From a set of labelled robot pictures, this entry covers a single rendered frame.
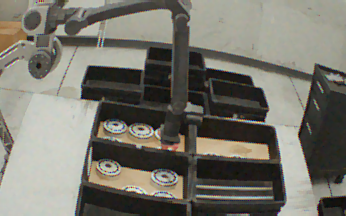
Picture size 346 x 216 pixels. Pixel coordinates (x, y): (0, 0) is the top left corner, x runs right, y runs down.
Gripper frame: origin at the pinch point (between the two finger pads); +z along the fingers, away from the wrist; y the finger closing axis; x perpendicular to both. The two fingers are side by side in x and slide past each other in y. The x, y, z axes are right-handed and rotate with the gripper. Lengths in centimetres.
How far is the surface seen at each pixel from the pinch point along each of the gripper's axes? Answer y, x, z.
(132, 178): -14.0, 13.4, 5.0
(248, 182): -14.8, -34.1, 3.1
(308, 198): -18, -76, 14
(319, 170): 72, -144, 62
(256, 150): 9.5, -42.9, 2.5
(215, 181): -13.1, -19.3, 3.8
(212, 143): 14.5, -22.0, 3.4
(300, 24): 280, -189, 6
